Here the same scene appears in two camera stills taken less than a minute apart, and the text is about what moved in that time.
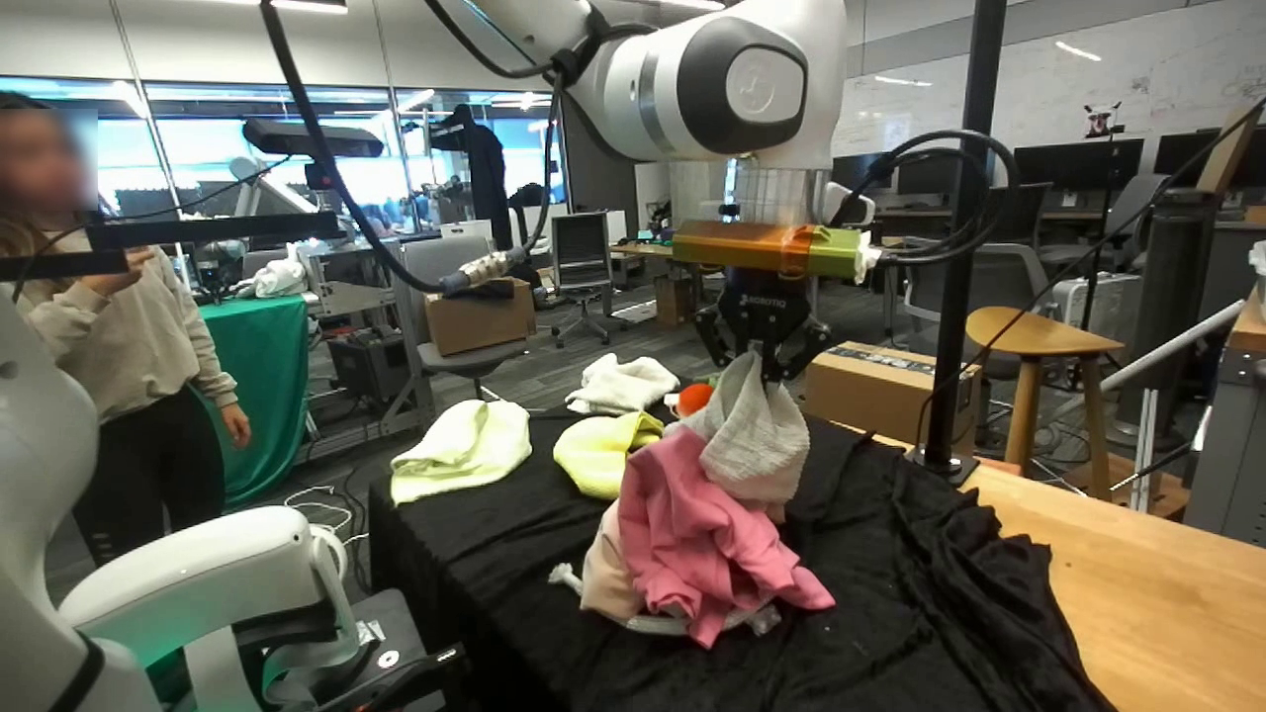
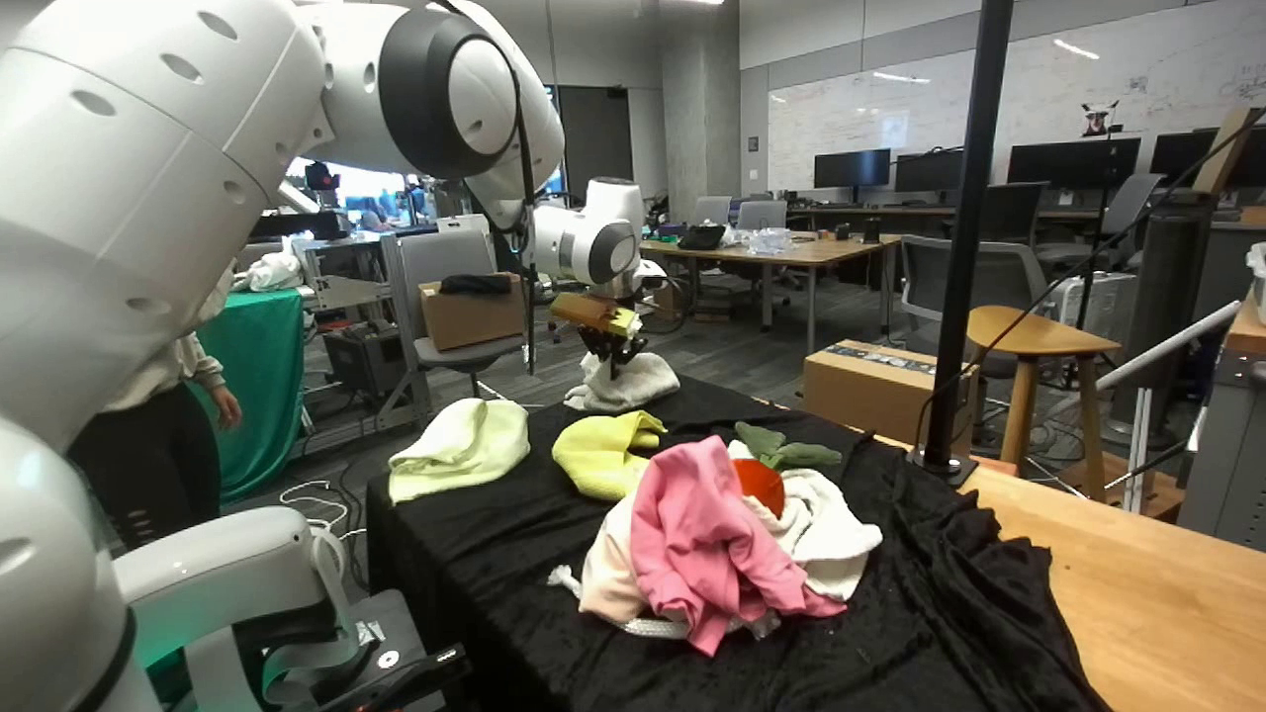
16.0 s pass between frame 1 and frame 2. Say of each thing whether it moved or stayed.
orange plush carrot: moved
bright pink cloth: stayed
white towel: moved
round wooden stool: stayed
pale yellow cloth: stayed
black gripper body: moved
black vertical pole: stayed
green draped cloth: stayed
